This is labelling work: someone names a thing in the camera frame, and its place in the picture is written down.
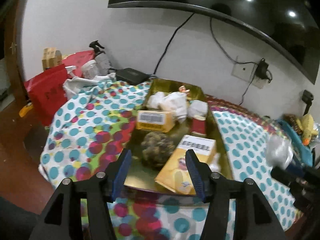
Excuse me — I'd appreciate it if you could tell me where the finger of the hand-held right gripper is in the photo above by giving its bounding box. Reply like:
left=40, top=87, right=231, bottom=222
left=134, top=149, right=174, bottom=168
left=271, top=166, right=300, bottom=188

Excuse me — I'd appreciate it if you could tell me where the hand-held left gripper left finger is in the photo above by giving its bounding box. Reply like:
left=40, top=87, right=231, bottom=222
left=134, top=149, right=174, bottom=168
left=29, top=149, right=132, bottom=240

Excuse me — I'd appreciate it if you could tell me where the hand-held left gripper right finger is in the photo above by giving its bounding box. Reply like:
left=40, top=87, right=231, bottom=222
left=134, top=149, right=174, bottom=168
left=185, top=149, right=288, bottom=240

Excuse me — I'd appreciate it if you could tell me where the large yellow box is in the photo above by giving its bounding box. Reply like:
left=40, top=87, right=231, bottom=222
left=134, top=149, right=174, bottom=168
left=154, top=134, right=217, bottom=195

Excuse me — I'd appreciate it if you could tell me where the white plastic bag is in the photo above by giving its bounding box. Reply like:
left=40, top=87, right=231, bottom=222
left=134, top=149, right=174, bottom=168
left=265, top=136, right=293, bottom=169

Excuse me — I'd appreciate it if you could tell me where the dark textured ball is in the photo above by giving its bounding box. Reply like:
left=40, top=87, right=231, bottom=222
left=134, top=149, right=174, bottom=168
left=140, top=132, right=177, bottom=169

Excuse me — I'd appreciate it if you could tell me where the small red box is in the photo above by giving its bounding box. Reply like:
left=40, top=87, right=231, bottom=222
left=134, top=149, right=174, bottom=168
left=191, top=116, right=207, bottom=137

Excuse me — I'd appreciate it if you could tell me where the small yellow box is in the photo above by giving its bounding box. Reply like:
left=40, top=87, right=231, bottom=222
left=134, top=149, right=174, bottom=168
left=135, top=109, right=175, bottom=133

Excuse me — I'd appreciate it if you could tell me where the white paper ball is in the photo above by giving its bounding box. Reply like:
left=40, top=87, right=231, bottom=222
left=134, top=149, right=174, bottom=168
left=146, top=92, right=167, bottom=109
left=188, top=100, right=209, bottom=119
left=160, top=92, right=188, bottom=123

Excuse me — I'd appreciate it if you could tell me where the gold rectangular tray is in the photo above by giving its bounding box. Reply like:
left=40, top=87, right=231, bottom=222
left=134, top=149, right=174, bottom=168
left=124, top=78, right=234, bottom=198

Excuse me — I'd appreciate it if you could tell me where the blue bin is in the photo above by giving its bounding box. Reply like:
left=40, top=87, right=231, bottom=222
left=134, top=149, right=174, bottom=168
left=277, top=120, right=314, bottom=167

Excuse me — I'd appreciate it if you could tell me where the polka dot tablecloth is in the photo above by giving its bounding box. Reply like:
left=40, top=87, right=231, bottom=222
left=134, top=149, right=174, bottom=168
left=37, top=79, right=308, bottom=240

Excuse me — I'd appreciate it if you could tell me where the yellow duck toy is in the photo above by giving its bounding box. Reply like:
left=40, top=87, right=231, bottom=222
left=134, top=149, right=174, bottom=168
left=296, top=114, right=319, bottom=146

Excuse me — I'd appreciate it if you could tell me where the brown toy figurine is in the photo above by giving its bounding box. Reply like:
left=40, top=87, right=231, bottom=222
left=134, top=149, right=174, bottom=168
left=178, top=85, right=198, bottom=100

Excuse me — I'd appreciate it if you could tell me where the black router box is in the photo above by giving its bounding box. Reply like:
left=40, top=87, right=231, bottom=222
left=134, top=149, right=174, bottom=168
left=115, top=67, right=149, bottom=85

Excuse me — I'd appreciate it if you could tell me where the white cloth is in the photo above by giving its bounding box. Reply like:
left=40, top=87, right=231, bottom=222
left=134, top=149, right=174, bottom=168
left=62, top=75, right=115, bottom=98

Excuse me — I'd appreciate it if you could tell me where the clear plastic jar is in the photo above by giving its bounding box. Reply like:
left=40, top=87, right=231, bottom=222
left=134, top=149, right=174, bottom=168
left=81, top=60, right=100, bottom=79

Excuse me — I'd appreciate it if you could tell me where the red gift bag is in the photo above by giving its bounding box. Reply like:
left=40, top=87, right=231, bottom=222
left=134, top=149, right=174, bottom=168
left=24, top=65, right=68, bottom=125

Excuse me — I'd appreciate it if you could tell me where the black power adapter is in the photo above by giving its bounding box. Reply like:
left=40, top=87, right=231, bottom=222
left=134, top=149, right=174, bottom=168
left=257, top=58, right=272, bottom=83

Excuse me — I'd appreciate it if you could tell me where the yellow floor object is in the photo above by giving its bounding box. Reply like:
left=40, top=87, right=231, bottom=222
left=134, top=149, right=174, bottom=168
left=19, top=104, right=34, bottom=118

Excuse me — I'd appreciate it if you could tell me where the clear spray bottle black trigger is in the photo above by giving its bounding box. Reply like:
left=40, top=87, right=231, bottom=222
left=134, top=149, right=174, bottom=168
left=89, top=40, right=112, bottom=75

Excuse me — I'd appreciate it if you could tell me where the white spray nozzle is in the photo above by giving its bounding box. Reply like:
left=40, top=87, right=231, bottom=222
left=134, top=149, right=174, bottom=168
left=65, top=65, right=77, bottom=78

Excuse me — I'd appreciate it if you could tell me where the red flat packet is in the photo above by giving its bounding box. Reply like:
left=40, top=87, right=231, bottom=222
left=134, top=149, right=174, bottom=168
left=61, top=51, right=97, bottom=78

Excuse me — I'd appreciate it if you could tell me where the cardboard box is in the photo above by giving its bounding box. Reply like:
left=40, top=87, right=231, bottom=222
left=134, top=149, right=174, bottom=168
left=41, top=48, right=62, bottom=71

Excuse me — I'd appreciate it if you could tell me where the wooden door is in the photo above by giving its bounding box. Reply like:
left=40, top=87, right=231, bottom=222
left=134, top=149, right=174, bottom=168
left=4, top=0, right=28, bottom=103

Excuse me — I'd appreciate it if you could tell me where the black television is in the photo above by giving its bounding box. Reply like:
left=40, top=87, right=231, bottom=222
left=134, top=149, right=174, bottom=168
left=107, top=0, right=320, bottom=85

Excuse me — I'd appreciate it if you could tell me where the black wall bracket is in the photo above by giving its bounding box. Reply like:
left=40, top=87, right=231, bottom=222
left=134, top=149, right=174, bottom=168
left=302, top=89, right=314, bottom=115

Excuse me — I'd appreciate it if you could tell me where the grey adapter cable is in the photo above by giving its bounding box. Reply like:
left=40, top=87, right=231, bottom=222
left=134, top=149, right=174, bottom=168
left=239, top=76, right=254, bottom=105

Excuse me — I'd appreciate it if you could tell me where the white wall socket plate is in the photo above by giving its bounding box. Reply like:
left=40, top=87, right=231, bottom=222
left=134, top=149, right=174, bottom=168
left=231, top=61, right=267, bottom=89

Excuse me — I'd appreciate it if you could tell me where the thin dark wall cable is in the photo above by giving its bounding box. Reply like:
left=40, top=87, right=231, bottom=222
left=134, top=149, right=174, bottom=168
left=210, top=17, right=262, bottom=65

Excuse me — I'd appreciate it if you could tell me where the black television cable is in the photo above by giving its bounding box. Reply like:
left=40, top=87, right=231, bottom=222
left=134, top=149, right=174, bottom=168
left=153, top=12, right=195, bottom=74

